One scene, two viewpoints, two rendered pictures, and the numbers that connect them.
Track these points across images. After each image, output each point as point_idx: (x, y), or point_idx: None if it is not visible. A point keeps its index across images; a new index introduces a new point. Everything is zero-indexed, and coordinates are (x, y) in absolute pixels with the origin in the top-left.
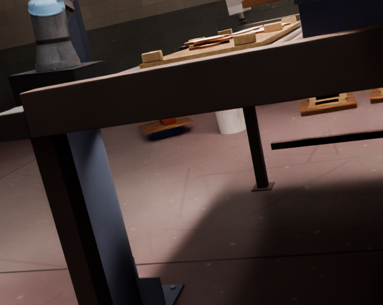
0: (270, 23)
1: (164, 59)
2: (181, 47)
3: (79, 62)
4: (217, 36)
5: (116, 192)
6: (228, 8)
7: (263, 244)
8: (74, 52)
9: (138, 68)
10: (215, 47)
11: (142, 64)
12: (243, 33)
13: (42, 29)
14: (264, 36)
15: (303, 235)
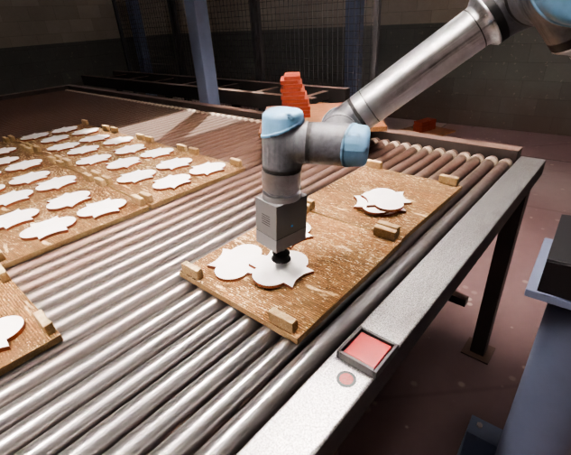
0: (308, 198)
1: (437, 184)
2: (391, 341)
3: None
4: (376, 191)
5: (522, 388)
6: (305, 227)
7: None
8: None
9: (471, 221)
10: (388, 185)
11: (458, 185)
12: (374, 161)
13: None
14: (336, 189)
15: None
